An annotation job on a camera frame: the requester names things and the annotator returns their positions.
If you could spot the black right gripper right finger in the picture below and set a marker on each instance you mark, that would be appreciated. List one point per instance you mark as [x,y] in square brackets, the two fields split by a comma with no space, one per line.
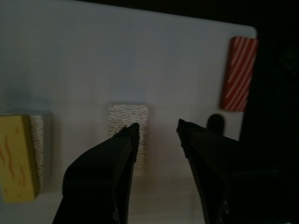
[213,163]

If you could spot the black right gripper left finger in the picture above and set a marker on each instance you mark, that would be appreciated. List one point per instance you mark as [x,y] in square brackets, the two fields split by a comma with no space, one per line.
[102,175]

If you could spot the red white striped salmon block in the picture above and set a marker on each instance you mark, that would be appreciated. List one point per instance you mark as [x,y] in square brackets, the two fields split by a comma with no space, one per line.
[238,74]

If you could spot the white textured rice block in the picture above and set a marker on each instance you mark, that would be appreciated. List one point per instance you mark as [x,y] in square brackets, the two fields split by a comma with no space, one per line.
[38,145]
[130,128]

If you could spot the yellow egg topping block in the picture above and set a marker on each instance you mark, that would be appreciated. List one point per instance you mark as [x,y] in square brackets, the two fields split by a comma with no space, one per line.
[17,159]

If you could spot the white cutting board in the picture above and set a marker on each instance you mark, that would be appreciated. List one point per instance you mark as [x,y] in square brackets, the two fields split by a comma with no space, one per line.
[117,64]

